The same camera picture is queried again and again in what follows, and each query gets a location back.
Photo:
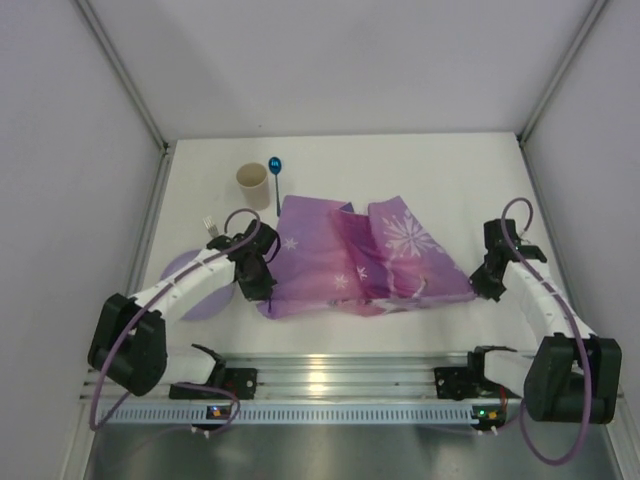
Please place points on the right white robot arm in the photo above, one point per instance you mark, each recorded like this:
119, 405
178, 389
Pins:
571, 363

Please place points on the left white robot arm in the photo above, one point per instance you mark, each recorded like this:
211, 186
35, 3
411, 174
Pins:
130, 339

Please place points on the perforated cable duct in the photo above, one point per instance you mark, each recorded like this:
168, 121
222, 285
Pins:
250, 413

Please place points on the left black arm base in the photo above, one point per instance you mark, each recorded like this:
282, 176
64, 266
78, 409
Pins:
241, 382

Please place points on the purple Frozen placemat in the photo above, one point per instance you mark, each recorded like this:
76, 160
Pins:
367, 264

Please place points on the lilac plastic plate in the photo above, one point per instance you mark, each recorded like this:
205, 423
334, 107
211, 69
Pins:
210, 306

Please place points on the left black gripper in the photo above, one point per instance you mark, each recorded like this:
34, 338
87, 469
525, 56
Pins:
261, 289

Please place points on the blue handled fork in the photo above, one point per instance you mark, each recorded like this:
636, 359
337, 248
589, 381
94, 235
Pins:
210, 227

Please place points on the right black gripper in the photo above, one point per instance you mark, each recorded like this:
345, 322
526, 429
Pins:
485, 283

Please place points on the beige paper cup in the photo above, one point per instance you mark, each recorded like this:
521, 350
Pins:
252, 179

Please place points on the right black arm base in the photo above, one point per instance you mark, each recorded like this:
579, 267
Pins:
468, 381

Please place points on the blue metal spoon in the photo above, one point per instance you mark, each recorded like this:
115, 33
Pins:
275, 168

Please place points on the aluminium mounting rail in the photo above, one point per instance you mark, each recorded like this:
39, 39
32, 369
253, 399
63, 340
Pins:
339, 378

